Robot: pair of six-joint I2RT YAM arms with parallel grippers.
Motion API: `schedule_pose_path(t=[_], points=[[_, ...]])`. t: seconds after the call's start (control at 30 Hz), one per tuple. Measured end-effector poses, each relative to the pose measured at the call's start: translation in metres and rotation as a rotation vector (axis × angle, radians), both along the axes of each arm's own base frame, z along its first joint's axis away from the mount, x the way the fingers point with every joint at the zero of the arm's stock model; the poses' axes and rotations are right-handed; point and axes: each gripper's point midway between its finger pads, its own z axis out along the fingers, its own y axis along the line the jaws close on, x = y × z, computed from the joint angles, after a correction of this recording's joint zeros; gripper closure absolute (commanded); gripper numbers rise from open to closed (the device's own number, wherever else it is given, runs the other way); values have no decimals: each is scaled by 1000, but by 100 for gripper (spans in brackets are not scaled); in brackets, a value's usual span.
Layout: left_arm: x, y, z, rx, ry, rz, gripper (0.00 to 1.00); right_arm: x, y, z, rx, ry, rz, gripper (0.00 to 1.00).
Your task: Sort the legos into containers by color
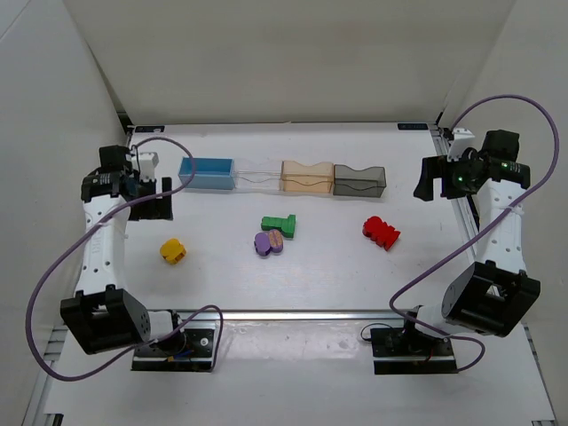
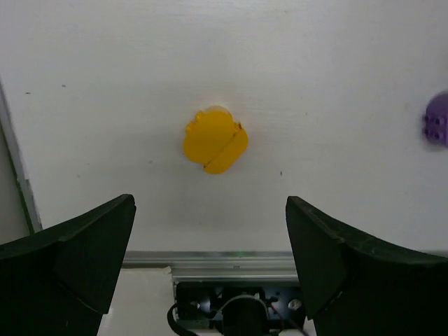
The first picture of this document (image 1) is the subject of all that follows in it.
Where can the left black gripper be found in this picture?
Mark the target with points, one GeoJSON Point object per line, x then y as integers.
{"type": "Point", "coordinates": [148, 206]}

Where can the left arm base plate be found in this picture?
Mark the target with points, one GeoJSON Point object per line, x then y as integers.
{"type": "Point", "coordinates": [192, 350]}

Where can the green lego block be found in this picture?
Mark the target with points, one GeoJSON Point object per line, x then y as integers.
{"type": "Point", "coordinates": [285, 225]}

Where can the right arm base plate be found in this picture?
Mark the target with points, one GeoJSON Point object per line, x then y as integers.
{"type": "Point", "coordinates": [403, 351]}

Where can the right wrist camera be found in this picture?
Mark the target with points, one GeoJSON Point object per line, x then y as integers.
{"type": "Point", "coordinates": [460, 140]}

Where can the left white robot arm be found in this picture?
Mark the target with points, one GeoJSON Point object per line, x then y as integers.
{"type": "Point", "coordinates": [103, 315]}

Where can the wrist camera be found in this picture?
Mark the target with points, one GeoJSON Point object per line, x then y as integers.
{"type": "Point", "coordinates": [460, 140]}
{"type": "Point", "coordinates": [144, 164]}

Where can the yellow lego block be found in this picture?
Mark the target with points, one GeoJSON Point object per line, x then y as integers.
{"type": "Point", "coordinates": [172, 251]}

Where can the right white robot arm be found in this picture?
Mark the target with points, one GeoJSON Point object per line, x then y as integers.
{"type": "Point", "coordinates": [493, 294]}

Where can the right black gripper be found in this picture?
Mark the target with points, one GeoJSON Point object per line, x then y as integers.
{"type": "Point", "coordinates": [434, 176]}

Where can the grey container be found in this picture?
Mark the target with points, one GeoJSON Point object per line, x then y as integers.
{"type": "Point", "coordinates": [369, 182]}

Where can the purple lego block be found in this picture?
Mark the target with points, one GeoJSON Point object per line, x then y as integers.
{"type": "Point", "coordinates": [276, 240]}
{"type": "Point", "coordinates": [262, 244]}

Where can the orange container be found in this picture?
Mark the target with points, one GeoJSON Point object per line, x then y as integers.
{"type": "Point", "coordinates": [298, 178]}

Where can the clear container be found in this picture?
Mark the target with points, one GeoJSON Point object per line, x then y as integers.
{"type": "Point", "coordinates": [262, 177]}

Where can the aluminium table rail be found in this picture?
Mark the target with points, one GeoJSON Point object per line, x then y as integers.
{"type": "Point", "coordinates": [293, 315]}

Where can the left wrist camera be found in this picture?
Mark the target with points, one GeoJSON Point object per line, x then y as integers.
{"type": "Point", "coordinates": [144, 164]}

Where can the red lego block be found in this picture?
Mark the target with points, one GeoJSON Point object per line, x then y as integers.
{"type": "Point", "coordinates": [381, 233]}

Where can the blue container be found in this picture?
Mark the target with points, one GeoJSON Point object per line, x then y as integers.
{"type": "Point", "coordinates": [208, 173]}

